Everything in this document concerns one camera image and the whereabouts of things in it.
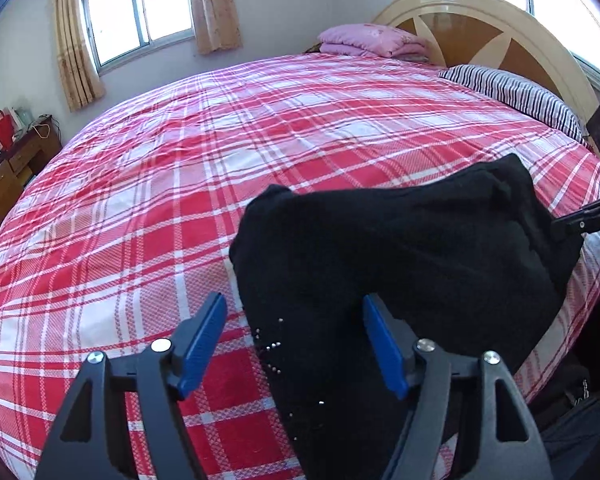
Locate sliding window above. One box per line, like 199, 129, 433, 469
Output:
80, 0, 196, 68

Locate red plaid bedsheet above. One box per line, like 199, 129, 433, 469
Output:
0, 52, 600, 480

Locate brown wooden desk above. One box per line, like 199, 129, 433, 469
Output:
0, 122, 63, 246

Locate beige patterned curtain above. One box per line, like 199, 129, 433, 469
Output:
186, 0, 243, 56
54, 0, 106, 113

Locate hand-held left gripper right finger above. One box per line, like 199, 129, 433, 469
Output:
362, 292, 553, 480

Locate black pants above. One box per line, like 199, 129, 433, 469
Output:
228, 153, 586, 480

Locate striped pillow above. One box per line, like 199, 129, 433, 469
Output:
439, 64, 588, 143

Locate folded pink blanket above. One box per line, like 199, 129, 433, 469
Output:
317, 24, 431, 63

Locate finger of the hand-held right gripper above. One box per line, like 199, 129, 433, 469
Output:
550, 194, 600, 241

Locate large bright window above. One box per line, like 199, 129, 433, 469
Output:
525, 0, 600, 86

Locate dark cloth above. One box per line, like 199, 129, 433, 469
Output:
530, 350, 600, 480

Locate wooden bed headboard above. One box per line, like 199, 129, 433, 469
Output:
372, 0, 600, 111

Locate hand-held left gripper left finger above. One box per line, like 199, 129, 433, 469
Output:
35, 291, 229, 480

